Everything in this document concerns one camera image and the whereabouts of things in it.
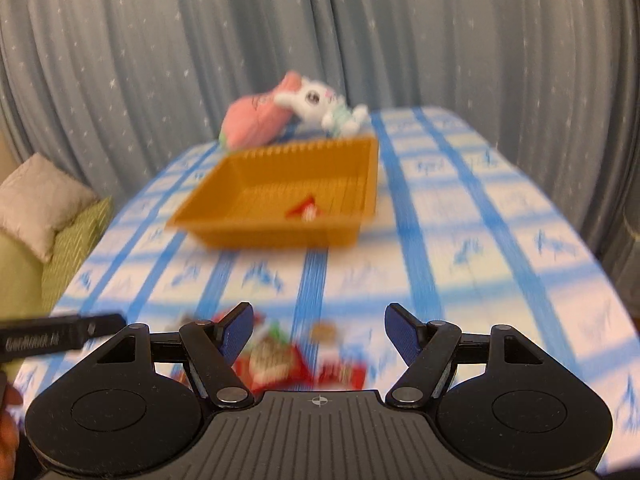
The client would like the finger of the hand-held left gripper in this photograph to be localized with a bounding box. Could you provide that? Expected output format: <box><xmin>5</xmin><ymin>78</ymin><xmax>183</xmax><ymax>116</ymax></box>
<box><xmin>75</xmin><ymin>313</ymin><xmax>127</xmax><ymax>347</ymax></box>

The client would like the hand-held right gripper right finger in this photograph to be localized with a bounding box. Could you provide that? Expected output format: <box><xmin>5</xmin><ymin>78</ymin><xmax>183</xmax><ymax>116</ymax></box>
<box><xmin>384</xmin><ymin>302</ymin><xmax>544</xmax><ymax>408</ymax></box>

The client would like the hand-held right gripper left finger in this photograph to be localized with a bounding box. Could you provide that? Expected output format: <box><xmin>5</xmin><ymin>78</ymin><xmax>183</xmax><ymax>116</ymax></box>
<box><xmin>95</xmin><ymin>302</ymin><xmax>256</xmax><ymax>409</ymax></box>

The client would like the brown candy with green wrapper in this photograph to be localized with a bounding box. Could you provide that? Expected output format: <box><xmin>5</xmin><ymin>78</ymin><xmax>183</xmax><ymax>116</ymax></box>
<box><xmin>247</xmin><ymin>324</ymin><xmax>297</xmax><ymax>380</ymax></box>

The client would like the red candy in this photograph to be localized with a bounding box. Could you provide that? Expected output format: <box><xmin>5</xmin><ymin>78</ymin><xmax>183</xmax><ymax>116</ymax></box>
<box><xmin>284</xmin><ymin>193</ymin><xmax>323</xmax><ymax>222</ymax></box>
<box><xmin>307</xmin><ymin>341</ymin><xmax>369</xmax><ymax>391</ymax></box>

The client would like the orange plastic tray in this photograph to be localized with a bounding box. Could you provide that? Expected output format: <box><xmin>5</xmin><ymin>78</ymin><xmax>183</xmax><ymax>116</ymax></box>
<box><xmin>167</xmin><ymin>135</ymin><xmax>381</xmax><ymax>250</ymax></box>

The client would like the person's left hand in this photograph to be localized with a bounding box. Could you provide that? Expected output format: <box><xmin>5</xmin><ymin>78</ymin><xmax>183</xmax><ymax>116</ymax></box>
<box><xmin>0</xmin><ymin>387</ymin><xmax>24</xmax><ymax>479</ymax></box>

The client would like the light green sofa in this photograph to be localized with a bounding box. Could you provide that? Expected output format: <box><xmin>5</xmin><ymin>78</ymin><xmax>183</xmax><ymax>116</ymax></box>
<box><xmin>0</xmin><ymin>230</ymin><xmax>47</xmax><ymax>322</ymax></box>

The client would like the green patterned cushion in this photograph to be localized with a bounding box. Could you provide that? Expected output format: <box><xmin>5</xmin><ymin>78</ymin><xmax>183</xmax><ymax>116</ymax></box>
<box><xmin>40</xmin><ymin>197</ymin><xmax>114</xmax><ymax>312</ymax></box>

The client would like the blue checked floral tablecloth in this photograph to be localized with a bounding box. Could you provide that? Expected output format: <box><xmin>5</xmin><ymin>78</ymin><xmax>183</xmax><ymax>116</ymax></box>
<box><xmin>12</xmin><ymin>105</ymin><xmax>640</xmax><ymax>472</ymax></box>

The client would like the beige cushion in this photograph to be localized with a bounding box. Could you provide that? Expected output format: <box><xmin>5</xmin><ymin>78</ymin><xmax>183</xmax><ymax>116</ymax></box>
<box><xmin>0</xmin><ymin>152</ymin><xmax>99</xmax><ymax>264</ymax></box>

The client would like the pink plush toy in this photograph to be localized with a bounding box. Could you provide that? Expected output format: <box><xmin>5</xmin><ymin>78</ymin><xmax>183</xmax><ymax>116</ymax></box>
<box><xmin>219</xmin><ymin>72</ymin><xmax>302</xmax><ymax>152</ymax></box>

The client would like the white plush rabbit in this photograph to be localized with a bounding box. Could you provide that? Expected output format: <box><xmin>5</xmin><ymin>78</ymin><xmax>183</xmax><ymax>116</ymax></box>
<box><xmin>272</xmin><ymin>72</ymin><xmax>372</xmax><ymax>139</ymax></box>

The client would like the grey star print curtain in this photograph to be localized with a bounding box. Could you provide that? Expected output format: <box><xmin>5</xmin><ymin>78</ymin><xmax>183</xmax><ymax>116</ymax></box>
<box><xmin>0</xmin><ymin>0</ymin><xmax>640</xmax><ymax>273</ymax></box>

